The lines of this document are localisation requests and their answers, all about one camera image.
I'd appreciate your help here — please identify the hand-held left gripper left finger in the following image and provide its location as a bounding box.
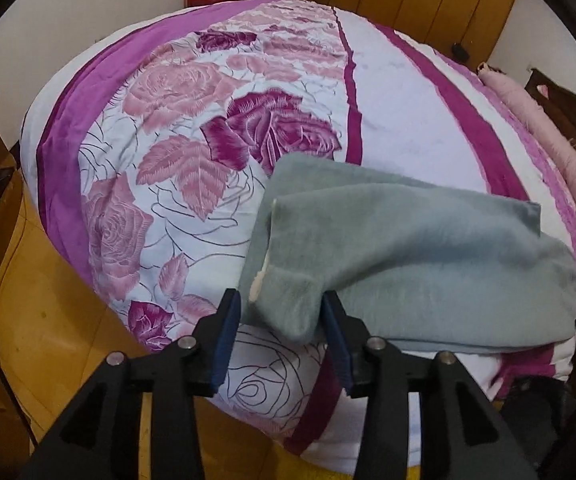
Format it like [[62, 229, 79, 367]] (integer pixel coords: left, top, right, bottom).
[[18, 287, 243, 480]]

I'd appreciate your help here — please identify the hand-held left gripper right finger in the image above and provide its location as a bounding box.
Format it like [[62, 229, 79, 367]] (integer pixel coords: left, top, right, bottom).
[[320, 291, 538, 480]]

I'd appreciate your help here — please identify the grey-green towel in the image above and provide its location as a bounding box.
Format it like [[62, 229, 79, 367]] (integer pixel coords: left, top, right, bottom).
[[240, 152, 576, 353]]

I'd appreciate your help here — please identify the floral purple bed blanket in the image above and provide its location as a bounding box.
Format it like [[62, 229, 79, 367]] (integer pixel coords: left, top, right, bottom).
[[20, 0, 576, 463]]

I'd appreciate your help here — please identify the pink rolled blanket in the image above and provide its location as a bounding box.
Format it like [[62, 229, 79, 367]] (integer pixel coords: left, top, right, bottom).
[[478, 62, 576, 243]]

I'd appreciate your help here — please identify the wooden headboard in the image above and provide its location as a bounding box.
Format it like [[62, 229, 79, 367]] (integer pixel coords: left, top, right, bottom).
[[525, 67, 576, 181]]

